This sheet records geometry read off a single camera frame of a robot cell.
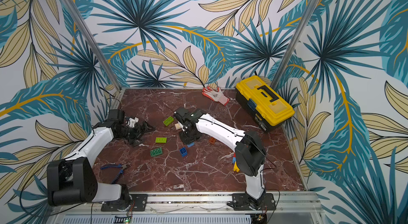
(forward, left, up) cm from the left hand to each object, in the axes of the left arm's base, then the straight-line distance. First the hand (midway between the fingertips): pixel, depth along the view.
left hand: (150, 135), depth 83 cm
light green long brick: (+15, -6, -9) cm, 19 cm away
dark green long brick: (-5, -2, -10) cm, 12 cm away
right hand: (-2, -20, -1) cm, 20 cm away
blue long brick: (-9, -44, -9) cm, 46 cm away
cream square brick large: (+12, -12, -10) cm, 20 cm away
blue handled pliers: (-16, +14, -10) cm, 23 cm away
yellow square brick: (-13, -45, -8) cm, 48 cm away
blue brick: (-5, -21, +1) cm, 22 cm away
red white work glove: (+38, -36, -10) cm, 53 cm away
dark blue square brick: (-5, -17, -8) cm, 20 cm away
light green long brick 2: (+2, -3, -10) cm, 11 cm away
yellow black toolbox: (+18, -61, +6) cm, 64 cm away
